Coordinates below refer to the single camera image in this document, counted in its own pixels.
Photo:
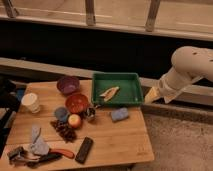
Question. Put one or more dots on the purple bowl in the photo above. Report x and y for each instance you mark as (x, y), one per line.
(68, 84)

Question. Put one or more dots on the dark chair at left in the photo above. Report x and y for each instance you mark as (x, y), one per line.
(8, 102)

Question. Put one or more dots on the white paper cup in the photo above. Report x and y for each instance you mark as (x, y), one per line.
(31, 102)

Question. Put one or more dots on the dark grape bunch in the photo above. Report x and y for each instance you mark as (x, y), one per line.
(63, 129)

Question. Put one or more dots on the blue grey cloth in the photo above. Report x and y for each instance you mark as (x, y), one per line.
(37, 144)

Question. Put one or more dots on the dark metal clip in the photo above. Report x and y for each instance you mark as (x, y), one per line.
(17, 154)

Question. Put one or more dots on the red handled tool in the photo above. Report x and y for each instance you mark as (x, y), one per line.
(67, 153)

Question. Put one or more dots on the small blue bowl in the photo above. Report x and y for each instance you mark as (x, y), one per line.
(61, 114)

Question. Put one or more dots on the red bowl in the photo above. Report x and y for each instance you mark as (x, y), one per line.
(77, 103)

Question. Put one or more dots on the red yellow apple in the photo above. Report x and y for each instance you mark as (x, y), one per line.
(74, 121)

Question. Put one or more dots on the black remote control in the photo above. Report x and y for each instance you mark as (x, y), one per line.
(84, 150)

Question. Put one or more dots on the small metal cup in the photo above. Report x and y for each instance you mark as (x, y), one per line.
(90, 114)

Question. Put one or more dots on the green plastic tray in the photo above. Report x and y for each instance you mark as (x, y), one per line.
(129, 93)

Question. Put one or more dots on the banana peel in tray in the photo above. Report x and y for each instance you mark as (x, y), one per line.
(109, 93)

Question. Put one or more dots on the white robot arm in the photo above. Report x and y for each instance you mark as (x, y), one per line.
(189, 65)

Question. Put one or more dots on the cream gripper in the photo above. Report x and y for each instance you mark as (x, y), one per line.
(152, 95)

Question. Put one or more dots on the blue sponge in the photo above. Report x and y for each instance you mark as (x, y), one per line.
(119, 114)

